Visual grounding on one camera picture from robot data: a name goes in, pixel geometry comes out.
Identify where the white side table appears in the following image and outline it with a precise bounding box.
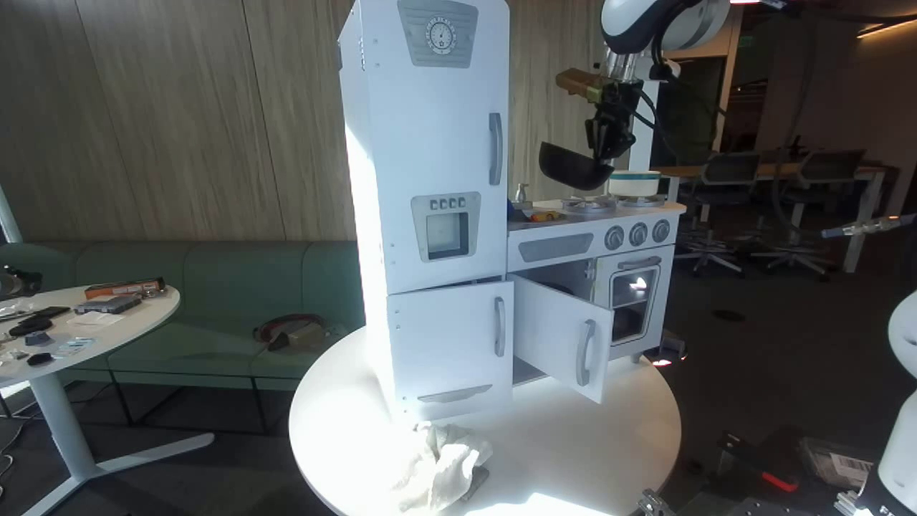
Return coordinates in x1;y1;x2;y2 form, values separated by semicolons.
0;281;216;516

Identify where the white toy kitchen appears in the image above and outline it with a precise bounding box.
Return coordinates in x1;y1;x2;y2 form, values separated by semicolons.
338;0;691;425

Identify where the green sofa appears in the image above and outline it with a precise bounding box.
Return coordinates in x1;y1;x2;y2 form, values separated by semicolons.
0;239;371;397

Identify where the round white table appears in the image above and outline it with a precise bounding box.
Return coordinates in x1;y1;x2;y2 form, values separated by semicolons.
282;328;688;516

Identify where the silver toy faucet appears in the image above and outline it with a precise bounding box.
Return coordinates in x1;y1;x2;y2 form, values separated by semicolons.
513;180;537;218

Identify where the white pot with green stripe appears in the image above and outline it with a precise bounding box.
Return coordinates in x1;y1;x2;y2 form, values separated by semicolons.
608;166;664;202

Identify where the white paper package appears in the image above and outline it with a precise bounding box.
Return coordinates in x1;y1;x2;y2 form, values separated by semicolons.
797;435;877;494

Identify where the black handheld controller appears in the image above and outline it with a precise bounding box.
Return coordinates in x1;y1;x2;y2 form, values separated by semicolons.
6;305;72;339

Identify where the flat black device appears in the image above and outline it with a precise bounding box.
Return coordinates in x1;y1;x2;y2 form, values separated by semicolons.
73;295;145;318

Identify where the white sink cabinet door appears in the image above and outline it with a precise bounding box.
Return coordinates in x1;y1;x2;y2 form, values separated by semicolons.
509;272;619;405

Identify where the orange tool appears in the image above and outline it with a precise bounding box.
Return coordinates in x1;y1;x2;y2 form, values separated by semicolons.
82;275;169;301

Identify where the short white fridge door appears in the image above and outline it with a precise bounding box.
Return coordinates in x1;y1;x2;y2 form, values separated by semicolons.
383;278;519;401

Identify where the wooden desk with white legs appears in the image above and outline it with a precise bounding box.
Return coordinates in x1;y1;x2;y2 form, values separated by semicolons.
655;156;890;275

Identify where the white oven door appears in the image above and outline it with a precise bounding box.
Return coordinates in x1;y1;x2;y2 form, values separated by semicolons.
598;250;672;358

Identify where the white crumpled cloth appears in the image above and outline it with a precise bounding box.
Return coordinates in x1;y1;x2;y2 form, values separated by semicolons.
396;418;496;516

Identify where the black red hand tool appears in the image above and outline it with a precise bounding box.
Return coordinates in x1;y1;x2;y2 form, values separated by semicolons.
714;430;802;497

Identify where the grey office chair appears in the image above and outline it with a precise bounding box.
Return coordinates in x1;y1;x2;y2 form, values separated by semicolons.
678;152;758;278
752;147;867;281

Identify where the brown bag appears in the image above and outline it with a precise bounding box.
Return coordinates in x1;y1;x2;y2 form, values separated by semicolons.
249;314;331;355

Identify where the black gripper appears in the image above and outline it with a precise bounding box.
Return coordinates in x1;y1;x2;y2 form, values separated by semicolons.
585;81;643;185

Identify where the black bowl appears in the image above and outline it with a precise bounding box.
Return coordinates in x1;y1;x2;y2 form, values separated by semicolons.
535;140;619;195

